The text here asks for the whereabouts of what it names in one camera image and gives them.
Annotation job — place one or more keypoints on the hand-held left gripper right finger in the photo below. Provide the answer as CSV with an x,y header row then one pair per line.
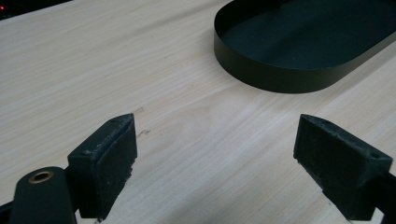
x,y
336,161

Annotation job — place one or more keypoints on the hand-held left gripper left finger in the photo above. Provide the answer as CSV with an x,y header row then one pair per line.
x,y
102,169

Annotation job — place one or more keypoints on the black oval metal tray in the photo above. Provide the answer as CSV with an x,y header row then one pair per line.
x,y
299,40

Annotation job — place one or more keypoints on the dark device with red light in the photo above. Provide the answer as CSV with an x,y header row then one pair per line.
x,y
18,6

